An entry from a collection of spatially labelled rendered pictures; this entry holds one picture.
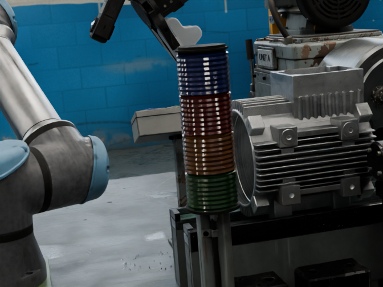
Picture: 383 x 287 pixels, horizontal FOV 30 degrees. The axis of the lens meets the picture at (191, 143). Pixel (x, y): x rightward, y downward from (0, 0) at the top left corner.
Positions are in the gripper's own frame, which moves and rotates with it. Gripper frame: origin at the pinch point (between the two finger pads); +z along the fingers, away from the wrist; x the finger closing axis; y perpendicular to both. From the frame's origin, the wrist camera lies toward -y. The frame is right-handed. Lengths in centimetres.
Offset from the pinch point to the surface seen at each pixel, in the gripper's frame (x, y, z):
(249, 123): -13.4, 1.4, 10.4
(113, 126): 539, -2, 111
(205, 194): -39.1, -12.2, 5.8
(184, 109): -37.4, -8.4, -3.2
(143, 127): 15.7, -10.3, 7.9
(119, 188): 70, -22, 30
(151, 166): 449, 1, 138
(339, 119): -15.2, 12.9, 18.1
